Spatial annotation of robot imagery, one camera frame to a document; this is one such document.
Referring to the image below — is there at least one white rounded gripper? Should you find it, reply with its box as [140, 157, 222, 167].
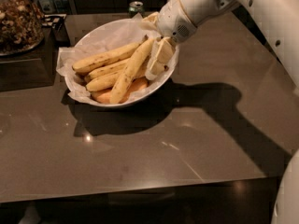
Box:
[138, 0, 197, 80]

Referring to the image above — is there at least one diagonal yellow banana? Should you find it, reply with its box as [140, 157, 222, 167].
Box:
[109, 38, 154, 105]

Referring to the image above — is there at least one upper left yellow banana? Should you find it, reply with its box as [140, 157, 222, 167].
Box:
[72, 35, 148, 74]

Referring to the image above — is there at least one white paper bowl liner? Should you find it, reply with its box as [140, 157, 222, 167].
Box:
[55, 12, 181, 105]

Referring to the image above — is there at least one middle yellow banana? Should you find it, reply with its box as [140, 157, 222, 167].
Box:
[84, 59, 128, 82]

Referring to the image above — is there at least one lower yellow banana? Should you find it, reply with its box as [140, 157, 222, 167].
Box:
[86, 66, 145, 91]

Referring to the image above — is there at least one orange fruit in bowl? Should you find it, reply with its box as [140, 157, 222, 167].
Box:
[91, 77, 149, 105]

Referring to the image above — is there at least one green soda can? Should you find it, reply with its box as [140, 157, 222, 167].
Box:
[128, 1, 145, 18]

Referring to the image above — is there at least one black white checkered item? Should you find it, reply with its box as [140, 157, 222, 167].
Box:
[42, 14, 66, 29]

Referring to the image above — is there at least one glass jar of nuts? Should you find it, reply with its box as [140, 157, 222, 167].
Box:
[0, 0, 44, 56]

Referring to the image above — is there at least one dark square pedestal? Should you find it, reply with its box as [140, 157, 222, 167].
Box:
[0, 28, 58, 91]

